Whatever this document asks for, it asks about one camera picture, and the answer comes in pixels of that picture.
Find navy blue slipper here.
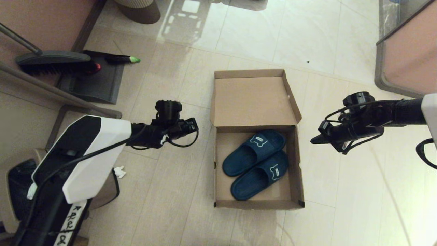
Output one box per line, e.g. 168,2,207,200
230,150,289,201
222,129,286,177

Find brown cardboard shoe box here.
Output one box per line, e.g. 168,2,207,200
210,69,305,209

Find black stick green tip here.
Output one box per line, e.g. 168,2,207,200
104,55,141,64

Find dark grey dustpan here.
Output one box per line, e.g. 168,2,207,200
56,50,125,105

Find brown plastic trash bin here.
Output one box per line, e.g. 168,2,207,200
0,148,121,236

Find grey metal furniture leg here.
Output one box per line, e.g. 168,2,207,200
0,61,122,151

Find grey broom black bristles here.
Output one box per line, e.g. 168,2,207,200
0,23,102,76

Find pink panel grey frame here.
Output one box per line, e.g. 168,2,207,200
374,0,437,99

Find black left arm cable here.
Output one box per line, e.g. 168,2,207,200
20,125,199,246

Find pink panel dark frame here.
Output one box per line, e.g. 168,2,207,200
0,0,110,86

